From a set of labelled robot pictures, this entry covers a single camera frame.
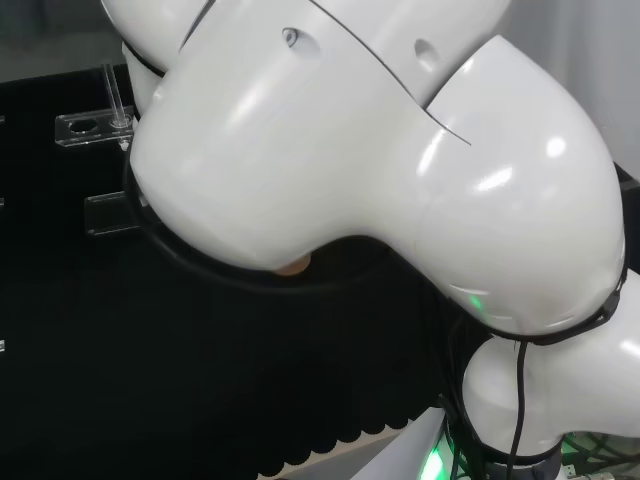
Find clear acrylic funnel stand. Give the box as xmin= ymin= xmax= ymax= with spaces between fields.
xmin=53 ymin=62 xmax=152 ymax=237

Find black bench cloth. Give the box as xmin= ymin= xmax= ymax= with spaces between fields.
xmin=0 ymin=62 xmax=640 ymax=480

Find cork ring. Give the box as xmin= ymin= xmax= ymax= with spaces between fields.
xmin=271 ymin=253 xmax=314 ymax=278

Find thick black cable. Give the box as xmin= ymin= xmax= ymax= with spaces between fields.
xmin=122 ymin=162 xmax=629 ymax=347

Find bundle of floor cables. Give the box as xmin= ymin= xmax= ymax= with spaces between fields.
xmin=559 ymin=427 xmax=640 ymax=480

